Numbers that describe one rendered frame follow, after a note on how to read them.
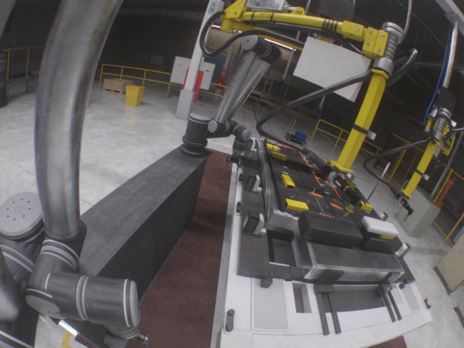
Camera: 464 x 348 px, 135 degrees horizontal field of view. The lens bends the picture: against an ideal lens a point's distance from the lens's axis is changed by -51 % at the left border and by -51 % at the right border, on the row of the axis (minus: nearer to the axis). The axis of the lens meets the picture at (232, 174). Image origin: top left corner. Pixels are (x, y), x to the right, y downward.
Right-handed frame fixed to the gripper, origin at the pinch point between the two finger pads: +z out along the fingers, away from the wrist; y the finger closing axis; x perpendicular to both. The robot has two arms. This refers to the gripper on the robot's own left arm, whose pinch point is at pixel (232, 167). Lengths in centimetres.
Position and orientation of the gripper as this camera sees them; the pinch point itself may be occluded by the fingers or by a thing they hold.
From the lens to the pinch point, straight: 178.5
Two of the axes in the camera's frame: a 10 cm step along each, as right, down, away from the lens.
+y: -9.3, -3.5, 0.8
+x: -2.3, 4.1, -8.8
